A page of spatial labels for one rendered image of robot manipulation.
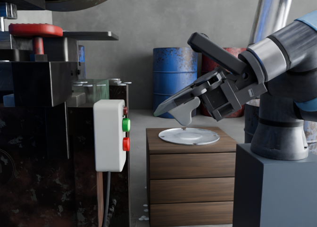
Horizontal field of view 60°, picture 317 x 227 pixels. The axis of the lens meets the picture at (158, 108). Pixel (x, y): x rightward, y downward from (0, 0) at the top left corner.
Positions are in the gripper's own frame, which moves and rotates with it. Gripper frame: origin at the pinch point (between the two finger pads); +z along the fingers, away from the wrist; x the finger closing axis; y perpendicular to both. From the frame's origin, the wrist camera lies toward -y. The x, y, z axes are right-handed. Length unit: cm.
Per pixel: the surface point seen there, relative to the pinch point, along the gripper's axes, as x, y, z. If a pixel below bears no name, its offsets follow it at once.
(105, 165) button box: -3.7, 4.0, 13.9
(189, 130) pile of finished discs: 87, 30, 0
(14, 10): 24, -40, 23
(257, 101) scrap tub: 115, 42, -44
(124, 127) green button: -1.4, -0.3, 7.5
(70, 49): 21.8, -22.9, 14.5
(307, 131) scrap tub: 76, 56, -49
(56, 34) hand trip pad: -9.7, -19.4, 6.8
